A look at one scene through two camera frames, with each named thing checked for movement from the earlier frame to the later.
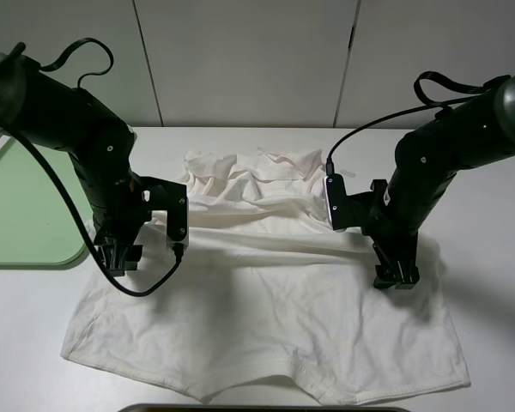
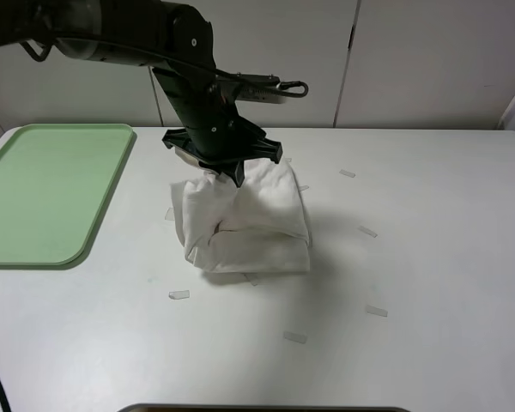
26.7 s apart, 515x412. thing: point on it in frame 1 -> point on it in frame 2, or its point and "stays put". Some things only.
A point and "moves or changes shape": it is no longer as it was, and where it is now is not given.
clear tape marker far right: [348, 173] stays put
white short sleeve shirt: [269, 293] moves or changes shape
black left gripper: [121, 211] -> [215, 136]
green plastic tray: [29, 221] stays put
